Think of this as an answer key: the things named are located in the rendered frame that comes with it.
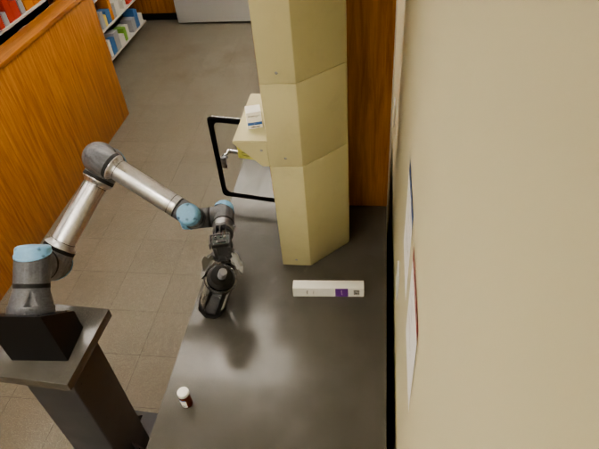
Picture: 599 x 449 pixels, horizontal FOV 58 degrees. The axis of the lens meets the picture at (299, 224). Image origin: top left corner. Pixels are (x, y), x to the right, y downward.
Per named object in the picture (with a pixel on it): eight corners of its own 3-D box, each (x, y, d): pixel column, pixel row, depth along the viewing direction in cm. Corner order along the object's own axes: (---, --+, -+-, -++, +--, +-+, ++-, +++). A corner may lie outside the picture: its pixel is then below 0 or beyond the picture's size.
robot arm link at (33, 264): (4, 284, 175) (5, 242, 176) (24, 282, 188) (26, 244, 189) (41, 283, 175) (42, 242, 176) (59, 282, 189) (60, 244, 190)
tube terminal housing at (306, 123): (351, 212, 230) (348, 37, 179) (347, 267, 206) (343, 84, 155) (293, 211, 233) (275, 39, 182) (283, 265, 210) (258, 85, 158)
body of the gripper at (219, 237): (207, 246, 177) (209, 223, 186) (212, 265, 183) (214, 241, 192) (230, 243, 177) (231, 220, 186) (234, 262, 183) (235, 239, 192)
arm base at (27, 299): (-6, 314, 176) (-5, 283, 176) (31, 310, 190) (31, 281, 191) (30, 315, 171) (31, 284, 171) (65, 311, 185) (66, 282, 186)
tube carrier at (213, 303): (225, 320, 191) (236, 294, 173) (195, 317, 188) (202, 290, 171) (228, 292, 197) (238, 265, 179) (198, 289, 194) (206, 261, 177)
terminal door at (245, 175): (288, 204, 229) (279, 123, 203) (223, 195, 237) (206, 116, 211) (289, 203, 230) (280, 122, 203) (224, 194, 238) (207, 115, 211)
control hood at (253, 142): (283, 117, 202) (281, 93, 196) (269, 167, 178) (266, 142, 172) (253, 117, 204) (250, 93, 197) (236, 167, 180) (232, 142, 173)
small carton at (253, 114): (261, 119, 182) (259, 103, 178) (263, 127, 178) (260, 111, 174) (247, 121, 182) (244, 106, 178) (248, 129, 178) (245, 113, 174)
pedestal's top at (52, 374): (-13, 380, 184) (-19, 373, 182) (36, 307, 208) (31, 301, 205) (71, 391, 179) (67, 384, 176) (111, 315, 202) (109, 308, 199)
